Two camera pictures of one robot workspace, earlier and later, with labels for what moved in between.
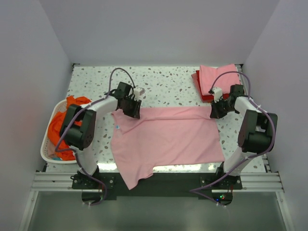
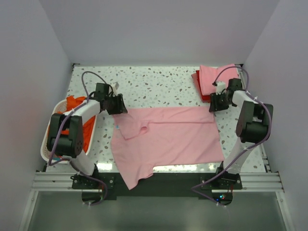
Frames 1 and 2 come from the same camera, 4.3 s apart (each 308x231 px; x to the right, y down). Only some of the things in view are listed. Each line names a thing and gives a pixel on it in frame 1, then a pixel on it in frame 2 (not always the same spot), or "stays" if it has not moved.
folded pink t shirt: [208, 74] stays
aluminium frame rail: [266, 182] stays
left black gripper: [135, 112] to [120, 108]
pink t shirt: [163, 136] stays
